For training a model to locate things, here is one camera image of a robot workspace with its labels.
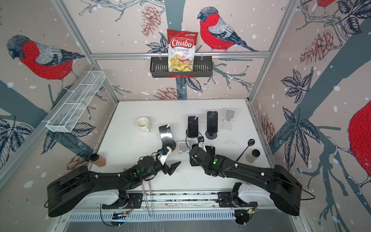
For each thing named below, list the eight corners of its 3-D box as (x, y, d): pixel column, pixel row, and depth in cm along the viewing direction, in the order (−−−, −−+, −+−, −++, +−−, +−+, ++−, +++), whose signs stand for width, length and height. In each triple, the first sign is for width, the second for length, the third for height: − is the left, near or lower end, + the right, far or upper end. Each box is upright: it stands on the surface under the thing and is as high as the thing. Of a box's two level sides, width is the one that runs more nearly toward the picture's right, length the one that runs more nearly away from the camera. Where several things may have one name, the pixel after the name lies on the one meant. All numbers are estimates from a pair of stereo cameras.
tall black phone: (206, 135, 100) (208, 123, 89) (205, 123, 106) (207, 111, 95) (216, 135, 100) (219, 123, 89) (214, 123, 106) (217, 111, 95)
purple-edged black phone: (187, 138, 99) (187, 129, 90) (187, 125, 106) (187, 116, 98) (197, 138, 99) (198, 129, 90) (197, 125, 106) (198, 116, 98)
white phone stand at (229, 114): (221, 129, 105) (224, 119, 96) (223, 118, 112) (226, 108, 103) (230, 131, 104) (234, 121, 95) (231, 119, 111) (235, 110, 102)
